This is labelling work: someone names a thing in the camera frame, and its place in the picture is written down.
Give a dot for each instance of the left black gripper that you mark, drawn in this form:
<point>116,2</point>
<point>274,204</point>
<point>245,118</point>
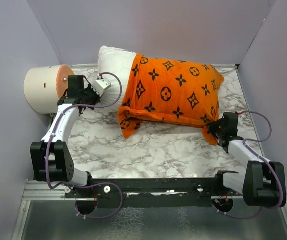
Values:
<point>97,97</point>

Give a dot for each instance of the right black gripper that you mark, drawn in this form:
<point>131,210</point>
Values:
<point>212,128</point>

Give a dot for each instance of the white pillow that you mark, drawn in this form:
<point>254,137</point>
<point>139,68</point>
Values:
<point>115,64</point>

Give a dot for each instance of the orange patterned pillowcase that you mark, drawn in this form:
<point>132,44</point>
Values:
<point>173,92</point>

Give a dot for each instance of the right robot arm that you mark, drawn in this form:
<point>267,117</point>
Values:
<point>263,184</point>

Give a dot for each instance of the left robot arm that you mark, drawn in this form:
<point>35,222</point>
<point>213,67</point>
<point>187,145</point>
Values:
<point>51,158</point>

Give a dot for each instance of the white cylinder with pegs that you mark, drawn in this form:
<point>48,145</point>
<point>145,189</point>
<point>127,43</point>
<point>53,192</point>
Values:
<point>44,86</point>

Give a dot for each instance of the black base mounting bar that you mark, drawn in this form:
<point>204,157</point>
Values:
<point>150,202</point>

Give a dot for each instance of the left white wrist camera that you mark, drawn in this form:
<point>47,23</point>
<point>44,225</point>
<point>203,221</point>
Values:
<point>100,85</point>

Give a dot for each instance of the aluminium rail frame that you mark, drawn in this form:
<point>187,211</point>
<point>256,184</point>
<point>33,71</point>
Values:
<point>43,190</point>

